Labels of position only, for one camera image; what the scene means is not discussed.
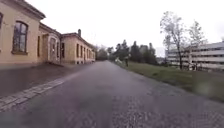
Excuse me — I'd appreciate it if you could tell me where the wet asphalt path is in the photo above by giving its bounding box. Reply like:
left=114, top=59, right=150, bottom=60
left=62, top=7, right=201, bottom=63
left=0, top=60, right=224, bottom=128

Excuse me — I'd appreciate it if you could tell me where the grass verge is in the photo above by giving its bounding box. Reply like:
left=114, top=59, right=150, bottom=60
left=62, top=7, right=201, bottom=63
left=114, top=59, right=224, bottom=103

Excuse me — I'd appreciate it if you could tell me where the yellow brick building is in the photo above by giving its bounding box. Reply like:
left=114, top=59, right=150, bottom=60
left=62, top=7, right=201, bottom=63
left=0, top=0, right=97, bottom=69

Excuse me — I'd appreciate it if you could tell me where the bare birch tree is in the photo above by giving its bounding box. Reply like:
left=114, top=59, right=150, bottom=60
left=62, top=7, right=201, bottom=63
left=159, top=10, right=208, bottom=70

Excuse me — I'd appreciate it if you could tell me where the white multi-storey building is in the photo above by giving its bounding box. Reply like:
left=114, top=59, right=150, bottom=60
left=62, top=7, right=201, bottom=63
left=165, top=41, right=224, bottom=71

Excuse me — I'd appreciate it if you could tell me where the dark paved forecourt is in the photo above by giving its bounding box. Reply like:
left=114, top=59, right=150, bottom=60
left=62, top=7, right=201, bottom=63
left=0, top=63, right=88, bottom=98

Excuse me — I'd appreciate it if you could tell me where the stone kerb strip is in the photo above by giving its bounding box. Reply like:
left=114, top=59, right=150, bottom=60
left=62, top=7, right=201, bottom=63
left=0, top=75, right=69, bottom=113

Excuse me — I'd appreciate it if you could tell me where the row of dark conifers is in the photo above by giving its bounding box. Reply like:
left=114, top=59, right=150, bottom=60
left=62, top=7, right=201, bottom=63
left=107, top=39, right=159, bottom=66

